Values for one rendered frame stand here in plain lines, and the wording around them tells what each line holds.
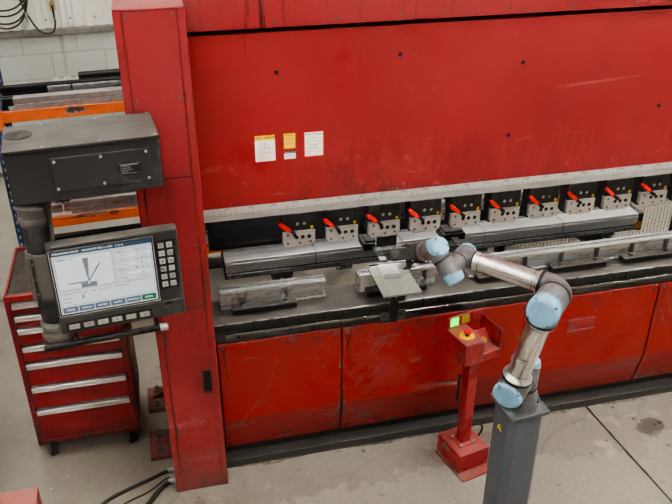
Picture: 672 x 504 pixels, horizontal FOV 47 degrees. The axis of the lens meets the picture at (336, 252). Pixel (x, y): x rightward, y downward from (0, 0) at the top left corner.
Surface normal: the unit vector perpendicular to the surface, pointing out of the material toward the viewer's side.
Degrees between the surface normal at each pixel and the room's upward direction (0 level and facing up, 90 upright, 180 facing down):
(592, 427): 0
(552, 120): 90
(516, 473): 90
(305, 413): 104
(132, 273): 90
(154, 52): 90
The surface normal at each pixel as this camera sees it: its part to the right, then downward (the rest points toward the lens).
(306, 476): 0.00, -0.87
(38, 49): 0.30, 0.47
